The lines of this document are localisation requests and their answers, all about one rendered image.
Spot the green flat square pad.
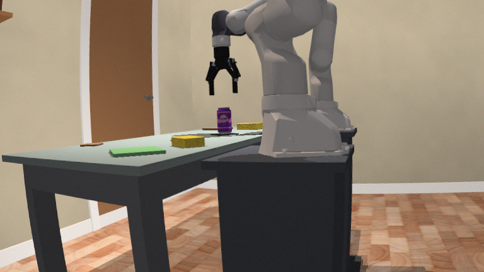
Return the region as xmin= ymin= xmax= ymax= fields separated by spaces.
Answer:
xmin=110 ymin=146 xmax=166 ymax=157

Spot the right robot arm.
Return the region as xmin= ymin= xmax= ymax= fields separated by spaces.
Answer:
xmin=212 ymin=0 xmax=355 ymax=131

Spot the yellow sponge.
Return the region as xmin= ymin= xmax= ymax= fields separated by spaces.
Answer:
xmin=237 ymin=123 xmax=263 ymax=130
xmin=171 ymin=135 xmax=205 ymax=148

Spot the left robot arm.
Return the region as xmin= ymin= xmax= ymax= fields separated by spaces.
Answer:
xmin=245 ymin=0 xmax=350 ymax=157

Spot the purple drink can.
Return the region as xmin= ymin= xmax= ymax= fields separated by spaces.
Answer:
xmin=217 ymin=107 xmax=232 ymax=134

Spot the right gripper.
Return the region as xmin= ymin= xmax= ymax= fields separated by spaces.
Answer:
xmin=205 ymin=46 xmax=241 ymax=96

